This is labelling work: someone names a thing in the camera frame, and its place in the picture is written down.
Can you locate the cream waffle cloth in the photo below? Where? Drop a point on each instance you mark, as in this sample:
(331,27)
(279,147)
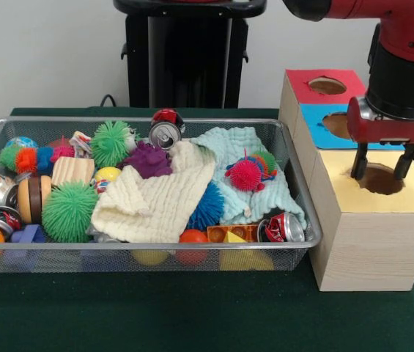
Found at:
(155,209)

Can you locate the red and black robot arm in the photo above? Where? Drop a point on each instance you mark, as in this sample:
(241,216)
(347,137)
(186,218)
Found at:
(404,73)

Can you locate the dark green table cloth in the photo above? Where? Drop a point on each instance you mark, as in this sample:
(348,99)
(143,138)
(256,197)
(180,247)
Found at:
(192,311)

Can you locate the green puffer toy white face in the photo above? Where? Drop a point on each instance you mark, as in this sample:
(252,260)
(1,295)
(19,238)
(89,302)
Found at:
(111,143)

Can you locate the uncrushed red soda can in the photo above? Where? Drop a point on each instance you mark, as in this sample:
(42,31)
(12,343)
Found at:
(163,135)

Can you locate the plain green puffer ball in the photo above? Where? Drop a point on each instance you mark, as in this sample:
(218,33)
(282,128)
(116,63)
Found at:
(69,212)

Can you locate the multicoloured fuzzy caterpillar toy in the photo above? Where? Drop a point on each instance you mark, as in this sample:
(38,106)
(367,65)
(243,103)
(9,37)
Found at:
(25,161)

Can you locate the mint waffle cloth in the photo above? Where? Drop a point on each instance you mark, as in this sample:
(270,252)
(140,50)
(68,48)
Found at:
(236,143)

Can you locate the purple spiky rubber toy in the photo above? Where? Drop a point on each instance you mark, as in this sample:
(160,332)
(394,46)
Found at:
(146,161)

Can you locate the crushed red soda can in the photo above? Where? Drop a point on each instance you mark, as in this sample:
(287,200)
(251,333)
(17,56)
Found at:
(281,227)

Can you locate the pink spiky rubber toy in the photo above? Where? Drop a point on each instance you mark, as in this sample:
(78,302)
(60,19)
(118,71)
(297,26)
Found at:
(243,172)

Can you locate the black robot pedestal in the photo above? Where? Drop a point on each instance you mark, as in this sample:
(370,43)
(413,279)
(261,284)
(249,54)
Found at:
(188,55)

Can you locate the wooden toy burger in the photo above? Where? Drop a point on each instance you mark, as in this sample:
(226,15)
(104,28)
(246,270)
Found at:
(27,199)

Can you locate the wooden box three holes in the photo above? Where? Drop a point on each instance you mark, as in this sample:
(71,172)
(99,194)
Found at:
(368,249)

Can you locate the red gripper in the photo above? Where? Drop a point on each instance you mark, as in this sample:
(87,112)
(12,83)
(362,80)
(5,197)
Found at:
(393,132)

